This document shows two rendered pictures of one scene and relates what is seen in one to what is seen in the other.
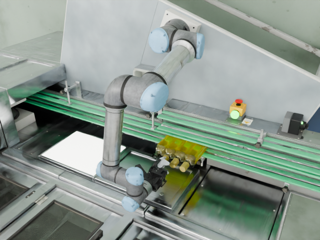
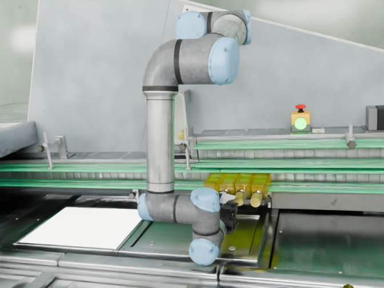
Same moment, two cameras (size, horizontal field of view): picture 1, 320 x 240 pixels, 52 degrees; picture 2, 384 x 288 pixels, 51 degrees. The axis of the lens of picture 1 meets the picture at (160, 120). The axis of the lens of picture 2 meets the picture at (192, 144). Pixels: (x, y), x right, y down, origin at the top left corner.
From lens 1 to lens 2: 59 cm
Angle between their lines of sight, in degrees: 19
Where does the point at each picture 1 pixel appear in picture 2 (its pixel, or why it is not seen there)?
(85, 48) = (67, 90)
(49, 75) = (15, 135)
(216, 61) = (260, 62)
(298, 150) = not seen: outside the picture
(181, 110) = (224, 135)
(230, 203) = (332, 242)
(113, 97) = (162, 71)
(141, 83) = (203, 40)
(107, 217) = not seen: outside the picture
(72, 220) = not seen: outside the picture
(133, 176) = (207, 196)
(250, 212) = (366, 246)
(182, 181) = (253, 229)
